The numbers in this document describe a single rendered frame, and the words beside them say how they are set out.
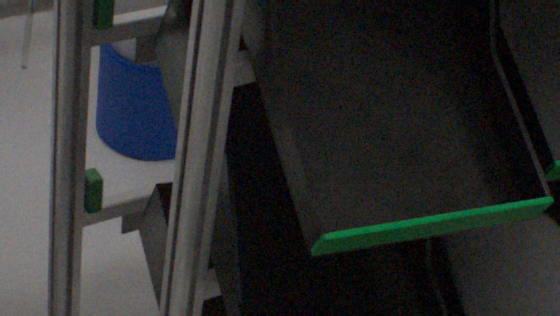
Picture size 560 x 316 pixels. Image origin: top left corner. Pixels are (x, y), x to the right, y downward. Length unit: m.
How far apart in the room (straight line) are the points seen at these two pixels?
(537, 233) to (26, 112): 1.05
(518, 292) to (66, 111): 0.33
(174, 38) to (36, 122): 0.99
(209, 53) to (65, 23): 0.19
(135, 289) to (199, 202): 0.81
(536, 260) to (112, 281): 0.76
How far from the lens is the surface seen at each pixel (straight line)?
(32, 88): 1.78
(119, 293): 1.46
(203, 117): 0.62
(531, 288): 0.80
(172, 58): 0.74
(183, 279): 0.69
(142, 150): 1.64
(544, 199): 0.61
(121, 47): 1.58
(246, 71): 0.62
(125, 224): 0.92
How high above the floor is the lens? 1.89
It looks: 39 degrees down
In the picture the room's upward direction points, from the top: 11 degrees clockwise
